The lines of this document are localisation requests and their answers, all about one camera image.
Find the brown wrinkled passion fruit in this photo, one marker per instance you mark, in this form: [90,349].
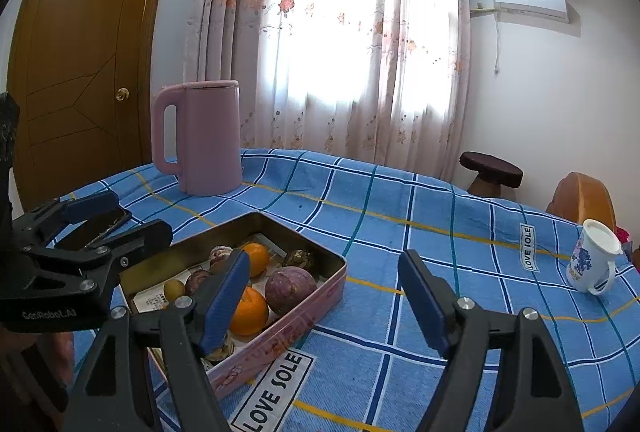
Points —
[195,280]

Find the dark round stool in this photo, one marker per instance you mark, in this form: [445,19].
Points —
[492,174]

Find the paper sheet in tin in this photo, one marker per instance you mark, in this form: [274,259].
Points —
[153,298]

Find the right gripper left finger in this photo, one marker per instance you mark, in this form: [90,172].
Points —
[113,390]

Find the wooden door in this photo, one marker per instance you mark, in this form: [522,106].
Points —
[80,72]

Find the dark passion fruit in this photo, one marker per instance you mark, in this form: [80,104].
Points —
[299,258]

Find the white blue enamel mug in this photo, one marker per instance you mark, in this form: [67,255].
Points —
[592,264]

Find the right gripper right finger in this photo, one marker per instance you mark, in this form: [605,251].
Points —
[533,391]

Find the white air conditioner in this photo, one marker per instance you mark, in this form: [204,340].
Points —
[548,9]

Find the floral sheer curtain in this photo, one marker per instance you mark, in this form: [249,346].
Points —
[380,81]

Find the orange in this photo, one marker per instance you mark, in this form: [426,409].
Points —
[251,315]
[259,256]

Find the pink metal tin box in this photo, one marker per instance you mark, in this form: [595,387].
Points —
[281,332]

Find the pink electric kettle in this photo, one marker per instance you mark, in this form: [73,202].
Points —
[208,142]

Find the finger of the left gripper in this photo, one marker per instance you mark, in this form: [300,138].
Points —
[42,224]
[62,280]

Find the large purple round fruit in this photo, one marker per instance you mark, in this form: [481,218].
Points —
[287,287]

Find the person's hand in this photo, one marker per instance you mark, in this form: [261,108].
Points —
[58,352]

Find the striped cylindrical cake piece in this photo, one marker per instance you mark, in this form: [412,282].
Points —
[218,257]

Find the pink floral cloth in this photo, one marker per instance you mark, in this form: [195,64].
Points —
[625,241]

